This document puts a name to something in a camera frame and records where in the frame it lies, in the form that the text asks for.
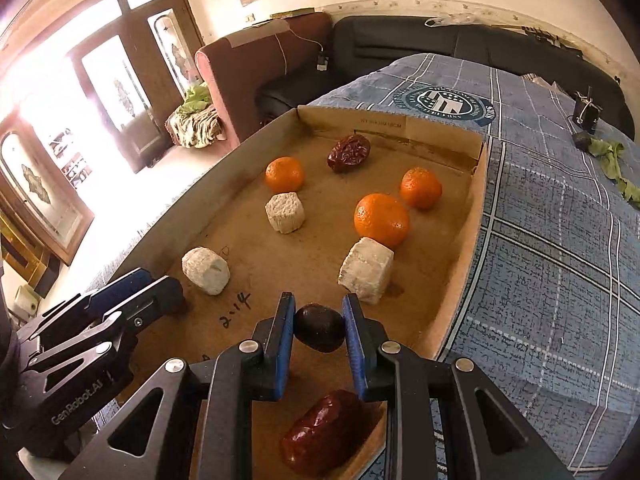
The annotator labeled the brown armchair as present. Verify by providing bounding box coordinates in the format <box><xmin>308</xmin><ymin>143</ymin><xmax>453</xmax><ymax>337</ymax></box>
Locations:
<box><xmin>194</xmin><ymin>12</ymin><xmax>332</xmax><ymax>144</ymax></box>

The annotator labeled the black leather sofa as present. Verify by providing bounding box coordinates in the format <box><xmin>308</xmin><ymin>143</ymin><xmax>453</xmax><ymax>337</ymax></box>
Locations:
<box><xmin>257</xmin><ymin>14</ymin><xmax>637</xmax><ymax>141</ymax></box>

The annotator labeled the green leafy vegetable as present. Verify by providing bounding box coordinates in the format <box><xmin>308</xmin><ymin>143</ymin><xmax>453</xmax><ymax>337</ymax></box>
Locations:
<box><xmin>588</xmin><ymin>138</ymin><xmax>640</xmax><ymax>208</ymax></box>

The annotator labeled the blue plaid tablecloth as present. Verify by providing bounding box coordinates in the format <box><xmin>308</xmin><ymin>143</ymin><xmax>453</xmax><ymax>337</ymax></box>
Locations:
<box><xmin>313</xmin><ymin>54</ymin><xmax>639</xmax><ymax>479</ymax></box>

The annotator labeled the black device with antenna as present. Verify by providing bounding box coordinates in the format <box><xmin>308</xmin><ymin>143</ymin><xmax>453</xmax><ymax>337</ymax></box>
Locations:
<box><xmin>572</xmin><ymin>87</ymin><xmax>602</xmax><ymax>134</ymax></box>

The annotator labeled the cardboard box tray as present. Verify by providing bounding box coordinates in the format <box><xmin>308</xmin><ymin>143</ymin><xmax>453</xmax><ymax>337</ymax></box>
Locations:
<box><xmin>92</xmin><ymin>104</ymin><xmax>490</xmax><ymax>480</ymax></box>

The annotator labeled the small orange mandarin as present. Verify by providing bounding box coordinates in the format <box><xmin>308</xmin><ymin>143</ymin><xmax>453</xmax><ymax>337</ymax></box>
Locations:
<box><xmin>399</xmin><ymin>167</ymin><xmax>442</xmax><ymax>210</ymax></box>

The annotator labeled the small black adapter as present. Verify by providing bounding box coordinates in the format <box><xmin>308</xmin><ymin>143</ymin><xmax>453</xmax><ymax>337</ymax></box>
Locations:
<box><xmin>572</xmin><ymin>131</ymin><xmax>592</xmax><ymax>153</ymax></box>

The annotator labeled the large orange mandarin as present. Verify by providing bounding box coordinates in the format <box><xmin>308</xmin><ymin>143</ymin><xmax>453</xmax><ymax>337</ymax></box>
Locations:
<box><xmin>354</xmin><ymin>193</ymin><xmax>410</xmax><ymax>249</ymax></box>

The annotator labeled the large wrinkled red date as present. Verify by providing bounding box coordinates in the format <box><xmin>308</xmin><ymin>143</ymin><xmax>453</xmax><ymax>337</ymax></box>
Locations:
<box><xmin>326</xmin><ymin>133</ymin><xmax>371</xmax><ymax>174</ymax></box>

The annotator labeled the dark plum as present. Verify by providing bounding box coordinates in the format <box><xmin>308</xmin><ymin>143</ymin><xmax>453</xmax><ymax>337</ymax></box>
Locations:
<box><xmin>293</xmin><ymin>304</ymin><xmax>346</xmax><ymax>353</ymax></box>

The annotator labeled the glossy dark red fruit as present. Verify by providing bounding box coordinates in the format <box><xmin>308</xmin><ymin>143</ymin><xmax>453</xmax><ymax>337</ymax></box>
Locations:
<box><xmin>280</xmin><ymin>390</ymin><xmax>369</xmax><ymax>478</ymax></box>

